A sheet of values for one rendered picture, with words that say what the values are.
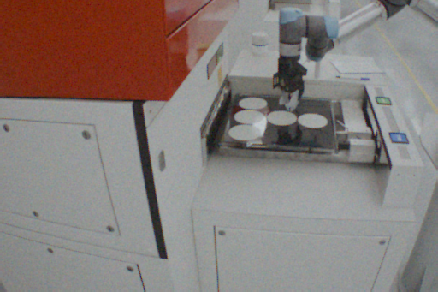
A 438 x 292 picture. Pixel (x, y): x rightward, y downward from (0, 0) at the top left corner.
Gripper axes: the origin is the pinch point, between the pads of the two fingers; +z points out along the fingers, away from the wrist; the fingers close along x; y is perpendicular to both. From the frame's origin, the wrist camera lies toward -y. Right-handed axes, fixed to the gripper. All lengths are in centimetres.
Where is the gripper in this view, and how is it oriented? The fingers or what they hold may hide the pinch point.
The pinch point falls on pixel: (291, 107)
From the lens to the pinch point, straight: 138.3
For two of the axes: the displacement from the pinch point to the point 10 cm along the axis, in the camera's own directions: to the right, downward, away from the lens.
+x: 8.0, 2.6, -5.4
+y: -6.0, 4.0, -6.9
